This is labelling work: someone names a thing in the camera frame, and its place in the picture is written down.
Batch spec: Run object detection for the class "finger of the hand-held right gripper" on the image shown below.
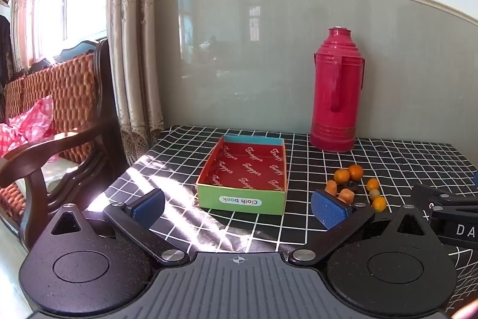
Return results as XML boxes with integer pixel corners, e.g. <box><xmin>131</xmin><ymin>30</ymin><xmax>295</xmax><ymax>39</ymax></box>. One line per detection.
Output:
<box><xmin>411</xmin><ymin>171</ymin><xmax>478</xmax><ymax>210</ymax></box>

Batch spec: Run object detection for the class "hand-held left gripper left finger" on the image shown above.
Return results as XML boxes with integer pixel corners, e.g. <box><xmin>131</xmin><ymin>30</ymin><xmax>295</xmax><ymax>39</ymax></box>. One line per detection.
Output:
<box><xmin>35</xmin><ymin>188</ymin><xmax>189</xmax><ymax>265</ymax></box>

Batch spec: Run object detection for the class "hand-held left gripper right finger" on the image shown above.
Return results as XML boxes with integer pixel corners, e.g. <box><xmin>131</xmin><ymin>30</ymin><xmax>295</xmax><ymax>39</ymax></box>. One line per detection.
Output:
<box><xmin>290</xmin><ymin>189</ymin><xmax>443</xmax><ymax>263</ymax></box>

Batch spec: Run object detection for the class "green cardboard box red inside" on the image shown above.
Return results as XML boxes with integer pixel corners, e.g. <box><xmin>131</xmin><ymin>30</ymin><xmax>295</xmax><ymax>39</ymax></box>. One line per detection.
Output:
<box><xmin>196</xmin><ymin>134</ymin><xmax>289</xmax><ymax>216</ymax></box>

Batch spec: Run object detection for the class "black white grid tablecloth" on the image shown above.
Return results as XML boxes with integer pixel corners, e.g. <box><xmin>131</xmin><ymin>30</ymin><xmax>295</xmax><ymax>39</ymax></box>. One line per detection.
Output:
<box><xmin>100</xmin><ymin>125</ymin><xmax>478</xmax><ymax>316</ymax></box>

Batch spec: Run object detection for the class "dark wooden armchair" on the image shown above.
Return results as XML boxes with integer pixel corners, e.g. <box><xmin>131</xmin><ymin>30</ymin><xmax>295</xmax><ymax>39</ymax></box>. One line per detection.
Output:
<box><xmin>0</xmin><ymin>38</ymin><xmax>131</xmax><ymax>260</ymax></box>

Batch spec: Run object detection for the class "red thermos flask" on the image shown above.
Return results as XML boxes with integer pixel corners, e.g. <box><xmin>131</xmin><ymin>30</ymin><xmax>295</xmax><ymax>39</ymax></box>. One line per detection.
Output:
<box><xmin>309</xmin><ymin>26</ymin><xmax>365</xmax><ymax>153</ymax></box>

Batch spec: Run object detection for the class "orange woven chair cushion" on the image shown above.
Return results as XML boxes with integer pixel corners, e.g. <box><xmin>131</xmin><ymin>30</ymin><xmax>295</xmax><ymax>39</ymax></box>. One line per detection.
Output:
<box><xmin>0</xmin><ymin>53</ymin><xmax>101</xmax><ymax>217</ymax></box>

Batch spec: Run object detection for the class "pink checked cloth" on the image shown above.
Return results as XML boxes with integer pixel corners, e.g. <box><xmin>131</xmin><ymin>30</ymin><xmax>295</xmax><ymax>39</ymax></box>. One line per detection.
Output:
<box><xmin>0</xmin><ymin>94</ymin><xmax>61</xmax><ymax>163</ymax></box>

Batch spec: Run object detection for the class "beige lace curtain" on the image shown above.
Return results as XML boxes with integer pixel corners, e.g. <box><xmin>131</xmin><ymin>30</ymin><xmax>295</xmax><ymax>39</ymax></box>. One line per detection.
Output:
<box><xmin>105</xmin><ymin>0</ymin><xmax>167</xmax><ymax>167</ymax></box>

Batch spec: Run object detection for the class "dark hanging clothing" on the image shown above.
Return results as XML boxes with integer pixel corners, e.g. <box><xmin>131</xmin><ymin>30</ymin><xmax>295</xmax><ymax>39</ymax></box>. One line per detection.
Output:
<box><xmin>0</xmin><ymin>15</ymin><xmax>16</xmax><ymax>90</ymax></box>

